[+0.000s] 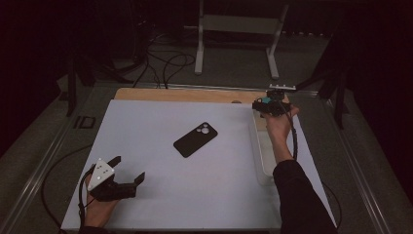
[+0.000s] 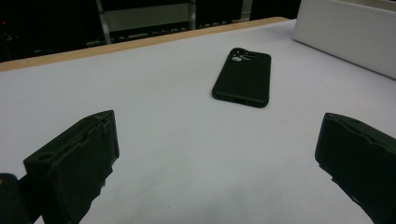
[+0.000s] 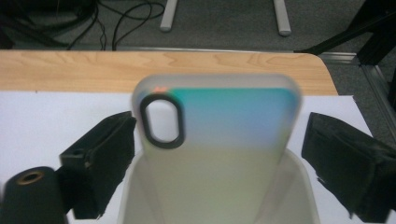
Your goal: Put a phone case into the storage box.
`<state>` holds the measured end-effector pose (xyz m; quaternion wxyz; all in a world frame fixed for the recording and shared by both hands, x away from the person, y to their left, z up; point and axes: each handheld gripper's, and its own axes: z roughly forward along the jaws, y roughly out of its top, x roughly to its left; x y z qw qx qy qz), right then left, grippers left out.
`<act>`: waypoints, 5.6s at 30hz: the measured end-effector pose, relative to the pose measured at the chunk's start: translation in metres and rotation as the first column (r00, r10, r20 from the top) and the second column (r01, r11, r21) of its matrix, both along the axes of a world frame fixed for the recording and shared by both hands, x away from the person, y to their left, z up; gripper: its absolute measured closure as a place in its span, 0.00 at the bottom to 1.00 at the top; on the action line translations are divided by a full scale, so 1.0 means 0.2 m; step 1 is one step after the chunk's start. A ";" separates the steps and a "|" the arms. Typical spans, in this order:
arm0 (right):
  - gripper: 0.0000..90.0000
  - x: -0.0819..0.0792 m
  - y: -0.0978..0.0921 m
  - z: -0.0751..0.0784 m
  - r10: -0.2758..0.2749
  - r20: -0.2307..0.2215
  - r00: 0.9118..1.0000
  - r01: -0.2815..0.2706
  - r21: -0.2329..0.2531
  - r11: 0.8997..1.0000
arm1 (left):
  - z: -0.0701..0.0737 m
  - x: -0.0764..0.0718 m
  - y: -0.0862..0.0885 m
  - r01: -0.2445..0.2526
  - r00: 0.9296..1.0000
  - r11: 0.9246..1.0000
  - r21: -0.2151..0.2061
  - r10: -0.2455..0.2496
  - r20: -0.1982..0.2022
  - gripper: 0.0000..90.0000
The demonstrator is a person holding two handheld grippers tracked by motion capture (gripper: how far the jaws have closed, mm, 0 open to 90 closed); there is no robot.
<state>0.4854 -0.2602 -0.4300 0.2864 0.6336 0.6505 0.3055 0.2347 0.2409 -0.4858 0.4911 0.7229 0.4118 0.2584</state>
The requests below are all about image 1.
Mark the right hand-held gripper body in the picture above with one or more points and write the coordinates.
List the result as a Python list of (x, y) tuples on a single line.
[(274, 105)]

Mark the black tripod stand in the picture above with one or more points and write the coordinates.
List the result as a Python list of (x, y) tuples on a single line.
[(72, 94), (339, 104)]

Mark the white metal stand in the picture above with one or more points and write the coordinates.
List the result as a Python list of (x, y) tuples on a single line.
[(240, 24)]

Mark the white long plastic bin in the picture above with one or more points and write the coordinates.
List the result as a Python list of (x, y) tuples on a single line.
[(266, 162)]

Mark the white work board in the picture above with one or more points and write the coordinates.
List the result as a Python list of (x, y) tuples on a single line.
[(201, 195)]

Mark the person's right hand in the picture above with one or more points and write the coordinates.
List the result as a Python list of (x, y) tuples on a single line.
[(279, 128)]

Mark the person's left hand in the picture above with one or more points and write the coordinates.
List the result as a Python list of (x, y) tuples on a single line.
[(97, 213)]

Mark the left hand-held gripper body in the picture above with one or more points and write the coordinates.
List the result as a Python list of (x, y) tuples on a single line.
[(110, 191)]

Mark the black phone case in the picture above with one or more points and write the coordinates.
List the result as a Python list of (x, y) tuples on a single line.
[(195, 139)]

